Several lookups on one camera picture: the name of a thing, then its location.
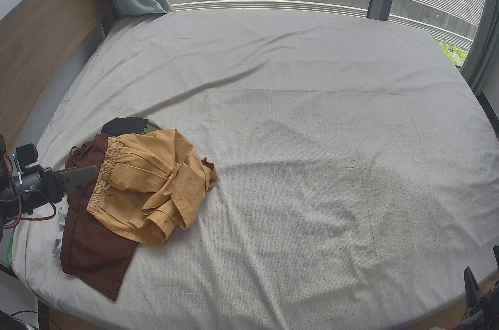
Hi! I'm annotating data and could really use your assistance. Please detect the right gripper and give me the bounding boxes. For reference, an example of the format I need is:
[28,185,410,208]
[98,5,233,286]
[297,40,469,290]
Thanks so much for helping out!
[463,245,499,330]

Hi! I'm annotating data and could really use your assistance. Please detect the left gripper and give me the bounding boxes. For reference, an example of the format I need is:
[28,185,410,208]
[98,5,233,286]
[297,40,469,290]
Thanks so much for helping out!
[21,166,66,213]

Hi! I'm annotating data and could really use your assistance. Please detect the yellow shorts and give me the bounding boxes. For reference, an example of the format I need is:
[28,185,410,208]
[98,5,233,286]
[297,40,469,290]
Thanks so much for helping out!
[86,128,218,246]

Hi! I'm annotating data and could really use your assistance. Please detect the bed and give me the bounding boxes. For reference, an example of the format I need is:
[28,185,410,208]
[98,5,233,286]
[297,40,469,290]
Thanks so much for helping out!
[0,0,499,330]

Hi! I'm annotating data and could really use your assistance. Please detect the pale blue garment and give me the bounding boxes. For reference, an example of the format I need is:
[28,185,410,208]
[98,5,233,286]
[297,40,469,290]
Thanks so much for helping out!
[51,206,69,260]

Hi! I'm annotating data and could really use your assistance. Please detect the brown shorts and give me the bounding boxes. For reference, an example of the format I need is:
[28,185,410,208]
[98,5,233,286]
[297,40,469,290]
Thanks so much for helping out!
[60,134,139,302]

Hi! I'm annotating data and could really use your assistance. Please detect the black garment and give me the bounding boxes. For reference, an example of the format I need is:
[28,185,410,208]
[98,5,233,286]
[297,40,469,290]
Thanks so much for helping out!
[101,117,150,135]

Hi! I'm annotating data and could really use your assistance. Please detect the green garment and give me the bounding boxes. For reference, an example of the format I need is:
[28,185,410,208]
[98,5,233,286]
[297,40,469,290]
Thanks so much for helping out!
[141,121,163,136]

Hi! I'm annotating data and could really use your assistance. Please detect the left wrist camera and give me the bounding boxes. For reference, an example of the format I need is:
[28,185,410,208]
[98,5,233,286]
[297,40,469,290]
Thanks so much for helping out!
[15,143,40,175]

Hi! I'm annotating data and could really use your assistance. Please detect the black cable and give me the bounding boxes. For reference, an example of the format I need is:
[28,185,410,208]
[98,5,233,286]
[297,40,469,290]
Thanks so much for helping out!
[0,310,40,322]

